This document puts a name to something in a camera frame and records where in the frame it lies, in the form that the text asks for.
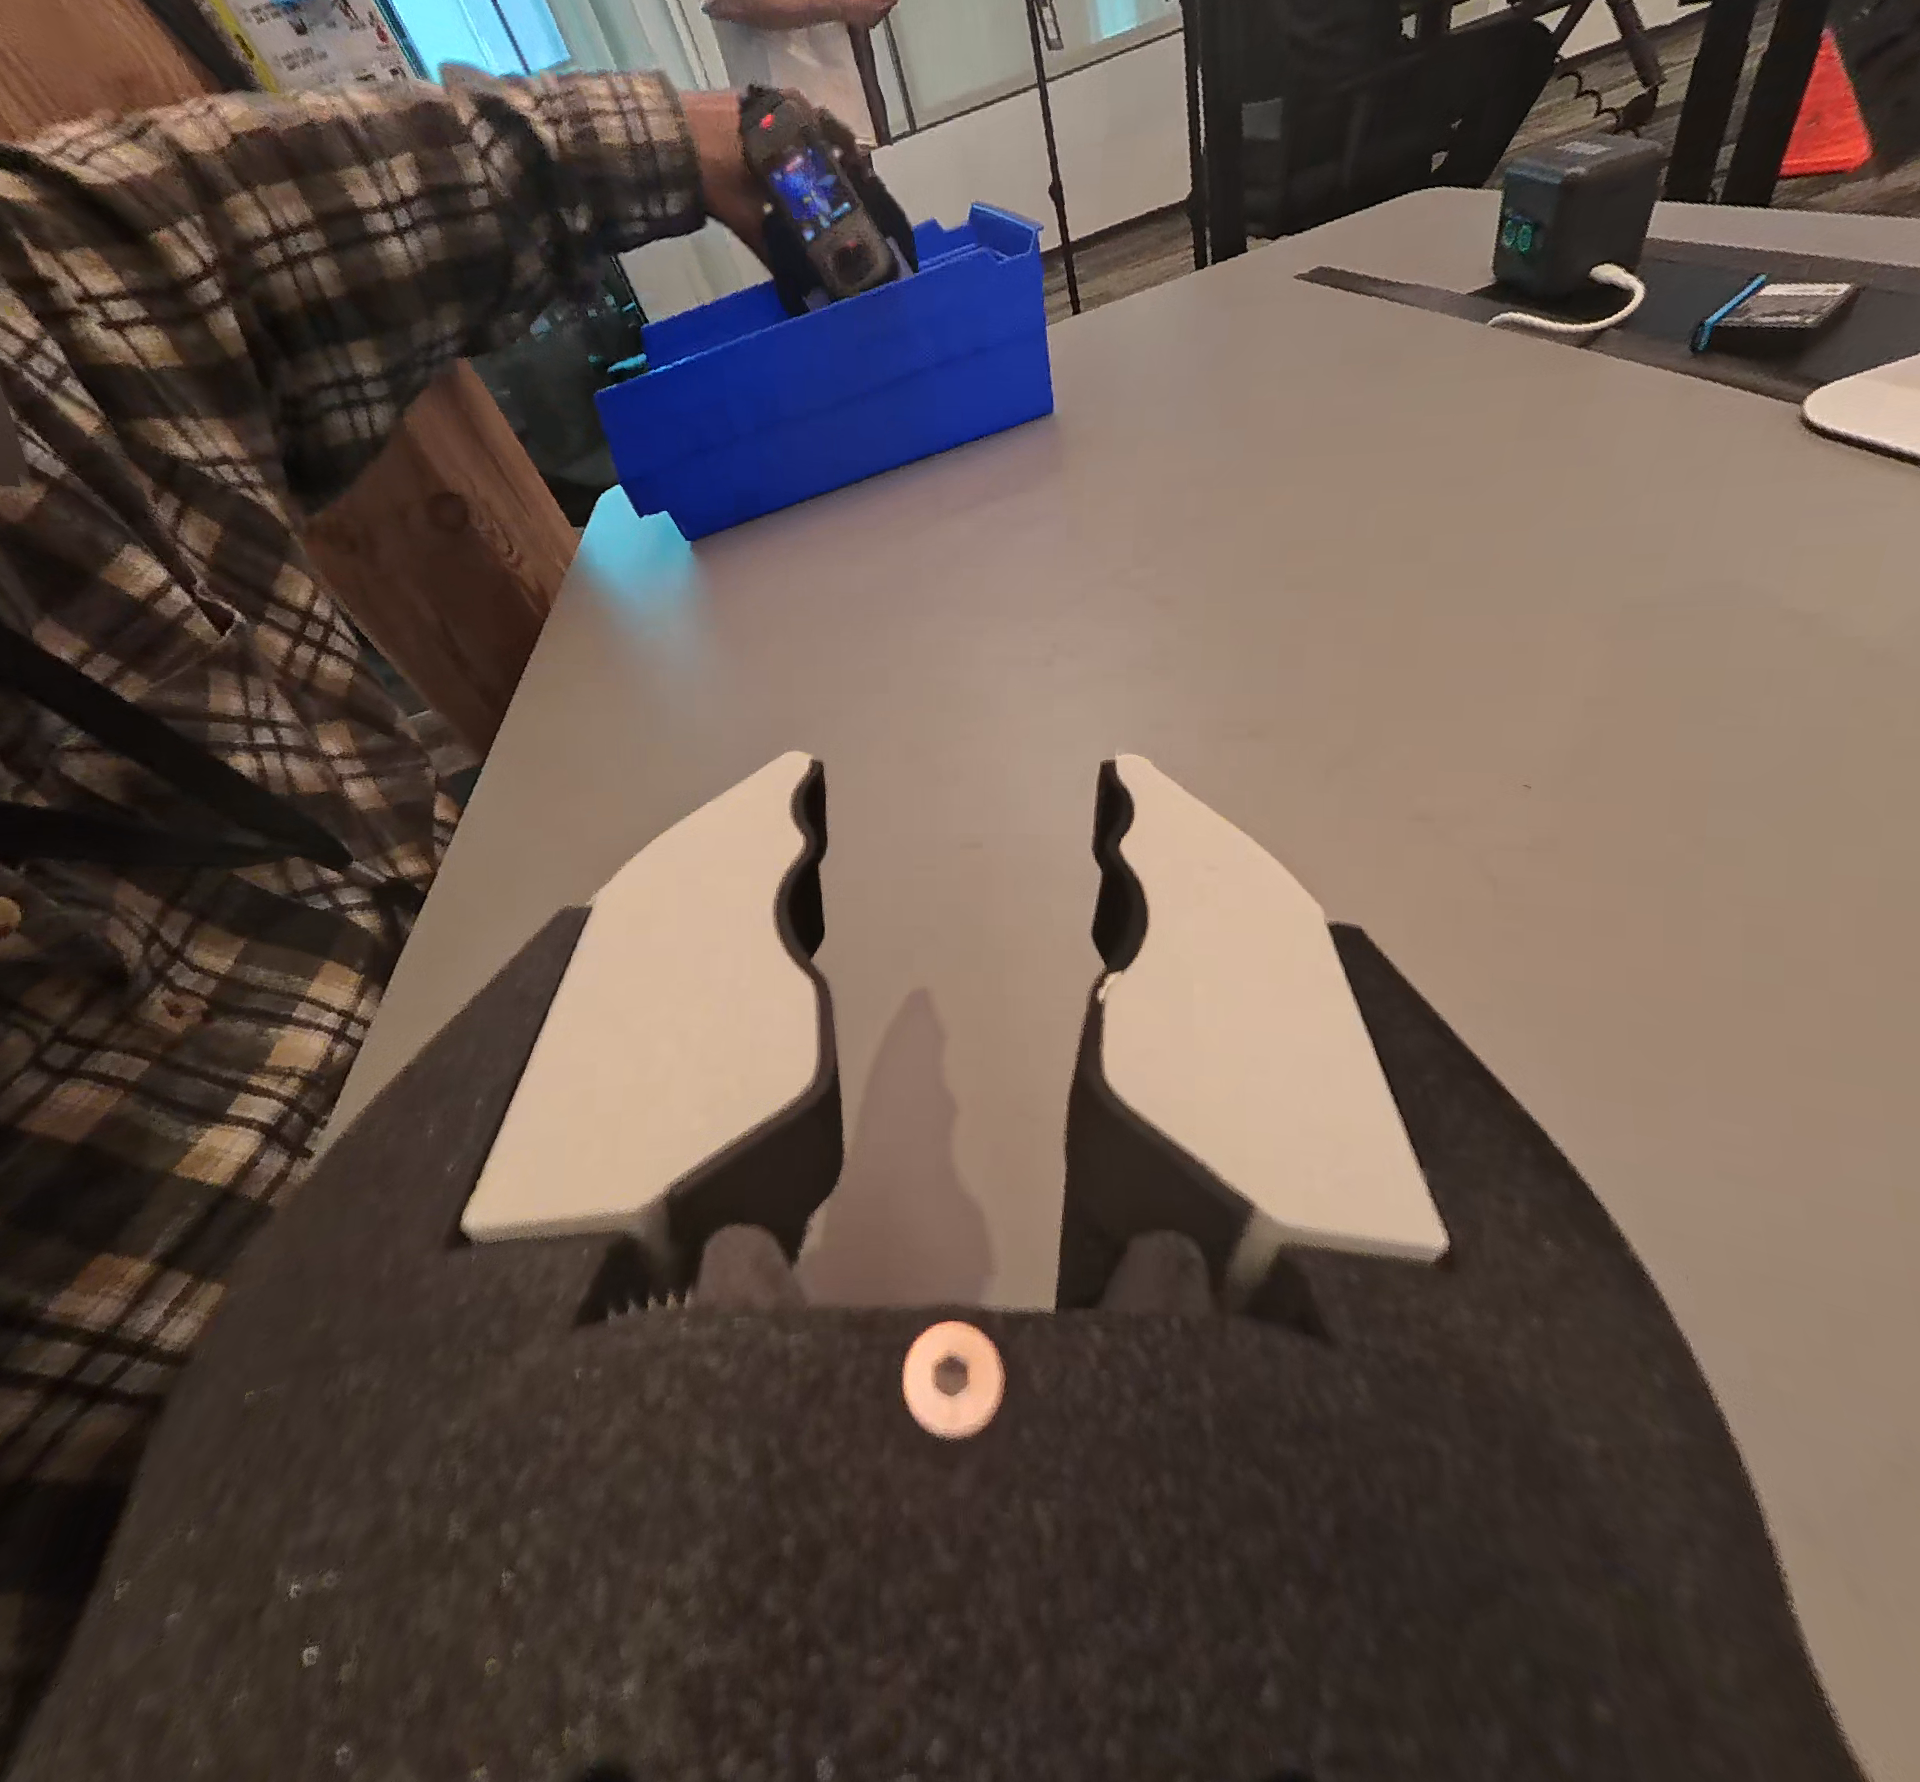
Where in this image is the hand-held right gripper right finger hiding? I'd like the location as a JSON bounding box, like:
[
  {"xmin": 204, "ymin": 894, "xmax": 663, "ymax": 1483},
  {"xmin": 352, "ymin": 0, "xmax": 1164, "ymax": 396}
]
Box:
[{"xmin": 1066, "ymin": 753, "xmax": 1453, "ymax": 1266}]

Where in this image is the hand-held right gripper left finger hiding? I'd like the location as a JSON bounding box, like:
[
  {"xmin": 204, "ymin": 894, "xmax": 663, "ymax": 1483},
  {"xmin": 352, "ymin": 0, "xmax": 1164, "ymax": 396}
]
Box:
[{"xmin": 458, "ymin": 752, "xmax": 845, "ymax": 1244}]

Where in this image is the blue plastic bin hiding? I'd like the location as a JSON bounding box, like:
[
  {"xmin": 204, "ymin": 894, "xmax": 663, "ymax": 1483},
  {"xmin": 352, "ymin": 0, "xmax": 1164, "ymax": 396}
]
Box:
[{"xmin": 596, "ymin": 204, "xmax": 1055, "ymax": 547}]

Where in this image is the person's left forearm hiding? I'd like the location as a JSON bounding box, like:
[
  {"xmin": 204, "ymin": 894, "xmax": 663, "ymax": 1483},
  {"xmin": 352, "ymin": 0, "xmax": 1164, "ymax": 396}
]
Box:
[{"xmin": 285, "ymin": 65, "xmax": 711, "ymax": 464}]

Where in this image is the person's left hand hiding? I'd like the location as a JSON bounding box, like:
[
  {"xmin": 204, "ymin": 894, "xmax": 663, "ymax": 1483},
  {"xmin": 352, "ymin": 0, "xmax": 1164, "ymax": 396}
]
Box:
[{"xmin": 682, "ymin": 86, "xmax": 777, "ymax": 242}]

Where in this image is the yellow and white sign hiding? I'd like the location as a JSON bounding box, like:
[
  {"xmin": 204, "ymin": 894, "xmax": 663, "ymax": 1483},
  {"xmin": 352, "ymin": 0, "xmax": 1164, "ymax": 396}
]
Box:
[{"xmin": 165, "ymin": 0, "xmax": 424, "ymax": 92}]

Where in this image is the black device with green buttons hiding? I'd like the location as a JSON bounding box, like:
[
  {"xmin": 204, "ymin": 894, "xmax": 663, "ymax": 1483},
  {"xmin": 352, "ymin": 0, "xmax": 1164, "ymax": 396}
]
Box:
[{"xmin": 1493, "ymin": 135, "xmax": 1668, "ymax": 302}]

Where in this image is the black desk mat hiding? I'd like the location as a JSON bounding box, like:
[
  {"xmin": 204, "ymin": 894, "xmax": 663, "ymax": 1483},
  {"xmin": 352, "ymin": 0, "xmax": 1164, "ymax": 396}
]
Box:
[{"xmin": 1299, "ymin": 237, "xmax": 1920, "ymax": 404}]

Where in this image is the instruction sign on white stand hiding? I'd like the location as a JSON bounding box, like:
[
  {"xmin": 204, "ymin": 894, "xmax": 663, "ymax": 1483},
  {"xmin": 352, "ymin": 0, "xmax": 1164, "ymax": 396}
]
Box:
[{"xmin": 1802, "ymin": 353, "xmax": 1920, "ymax": 467}]

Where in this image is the black calculator with blue edge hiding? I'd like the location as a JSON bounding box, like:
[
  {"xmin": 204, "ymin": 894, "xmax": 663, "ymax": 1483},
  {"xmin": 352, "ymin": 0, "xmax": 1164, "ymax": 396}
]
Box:
[{"xmin": 1692, "ymin": 279, "xmax": 1864, "ymax": 355}]

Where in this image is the orange traffic cone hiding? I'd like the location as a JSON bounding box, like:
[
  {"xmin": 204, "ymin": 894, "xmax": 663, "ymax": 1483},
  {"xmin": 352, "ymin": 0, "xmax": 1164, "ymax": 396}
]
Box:
[{"xmin": 1782, "ymin": 28, "xmax": 1864, "ymax": 178}]

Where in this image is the black shoulder strap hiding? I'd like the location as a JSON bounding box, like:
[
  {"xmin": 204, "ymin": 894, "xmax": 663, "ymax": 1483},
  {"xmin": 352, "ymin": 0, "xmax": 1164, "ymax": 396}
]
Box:
[{"xmin": 0, "ymin": 626, "xmax": 353, "ymax": 877}]

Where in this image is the white cable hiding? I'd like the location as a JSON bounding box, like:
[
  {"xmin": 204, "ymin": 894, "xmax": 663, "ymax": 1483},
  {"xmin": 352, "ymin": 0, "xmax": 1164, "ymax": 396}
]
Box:
[{"xmin": 1486, "ymin": 265, "xmax": 1650, "ymax": 346}]

